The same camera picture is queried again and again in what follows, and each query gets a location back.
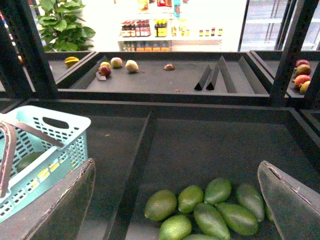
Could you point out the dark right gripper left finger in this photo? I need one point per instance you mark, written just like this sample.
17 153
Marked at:
59 213

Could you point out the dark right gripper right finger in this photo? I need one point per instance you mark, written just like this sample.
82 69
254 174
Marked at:
294 207

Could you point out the yellow mango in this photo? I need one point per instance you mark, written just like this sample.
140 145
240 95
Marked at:
46 177

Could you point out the light blue plastic basket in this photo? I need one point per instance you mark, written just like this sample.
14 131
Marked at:
67 128

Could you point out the light green round avocado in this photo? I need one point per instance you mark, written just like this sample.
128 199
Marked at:
268 213

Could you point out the dark green avocado upright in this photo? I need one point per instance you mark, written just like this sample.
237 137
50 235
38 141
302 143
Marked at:
249 197

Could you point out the dark green avocado centre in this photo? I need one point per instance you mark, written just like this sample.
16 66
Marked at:
238 218

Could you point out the dark green avocado long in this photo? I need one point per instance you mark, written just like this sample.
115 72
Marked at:
210 221

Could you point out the light green avocado lower left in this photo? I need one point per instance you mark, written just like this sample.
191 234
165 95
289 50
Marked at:
176 227

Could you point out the red green mango pile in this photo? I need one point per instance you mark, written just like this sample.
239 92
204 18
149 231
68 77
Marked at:
302 71

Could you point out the dark red mango back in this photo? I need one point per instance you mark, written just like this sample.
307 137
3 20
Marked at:
104 70

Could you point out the pink green mango back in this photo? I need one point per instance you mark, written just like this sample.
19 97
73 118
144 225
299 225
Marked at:
116 62

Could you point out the pale green mango back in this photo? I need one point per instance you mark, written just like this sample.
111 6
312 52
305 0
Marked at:
131 66

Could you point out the black triangular divider right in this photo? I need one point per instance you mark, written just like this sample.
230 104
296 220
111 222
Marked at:
213 79

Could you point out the black triangular divider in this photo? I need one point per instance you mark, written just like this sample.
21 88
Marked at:
203 79
213 79

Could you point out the black triangular divider left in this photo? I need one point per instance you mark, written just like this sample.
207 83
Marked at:
203 79

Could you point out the yellow star fruit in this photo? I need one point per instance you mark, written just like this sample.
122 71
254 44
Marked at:
70 61

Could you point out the brown fruit back tray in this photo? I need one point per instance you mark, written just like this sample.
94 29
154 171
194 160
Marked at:
169 67

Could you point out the green potted plant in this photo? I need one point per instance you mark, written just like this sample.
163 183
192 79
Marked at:
61 26

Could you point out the white grocery shelf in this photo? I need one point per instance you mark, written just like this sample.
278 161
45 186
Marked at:
170 25

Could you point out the black shelf post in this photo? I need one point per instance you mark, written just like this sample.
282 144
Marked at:
302 18

